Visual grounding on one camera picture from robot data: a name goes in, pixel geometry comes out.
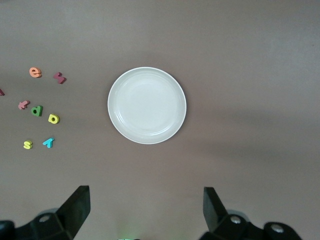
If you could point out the brown table cover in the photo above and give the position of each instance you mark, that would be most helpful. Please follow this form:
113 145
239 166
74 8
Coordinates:
225 50

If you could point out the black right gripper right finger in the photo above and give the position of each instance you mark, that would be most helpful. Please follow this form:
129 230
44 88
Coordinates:
215 212

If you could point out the teal letter y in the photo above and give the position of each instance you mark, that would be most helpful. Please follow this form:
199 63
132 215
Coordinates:
49 143

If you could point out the orange letter e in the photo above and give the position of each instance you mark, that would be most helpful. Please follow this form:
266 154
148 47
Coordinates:
31 72

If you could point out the dark red letter l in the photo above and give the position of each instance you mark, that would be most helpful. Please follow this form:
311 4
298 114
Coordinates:
1 92

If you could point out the beige round plate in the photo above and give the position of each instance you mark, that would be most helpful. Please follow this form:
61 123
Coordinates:
147 105

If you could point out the yellow letter s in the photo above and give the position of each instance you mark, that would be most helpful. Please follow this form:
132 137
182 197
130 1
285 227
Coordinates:
27 144

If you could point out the green letter p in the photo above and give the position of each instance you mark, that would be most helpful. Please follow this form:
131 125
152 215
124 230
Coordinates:
39 111

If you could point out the yellow letter b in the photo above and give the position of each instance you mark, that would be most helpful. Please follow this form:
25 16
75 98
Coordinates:
57 119

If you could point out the pink letter t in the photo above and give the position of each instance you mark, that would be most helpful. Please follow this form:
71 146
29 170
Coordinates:
23 105

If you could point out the dark red letter s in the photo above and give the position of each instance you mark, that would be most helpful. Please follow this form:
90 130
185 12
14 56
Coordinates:
60 78

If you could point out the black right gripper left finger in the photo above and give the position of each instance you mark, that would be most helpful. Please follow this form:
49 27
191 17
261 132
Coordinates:
75 212

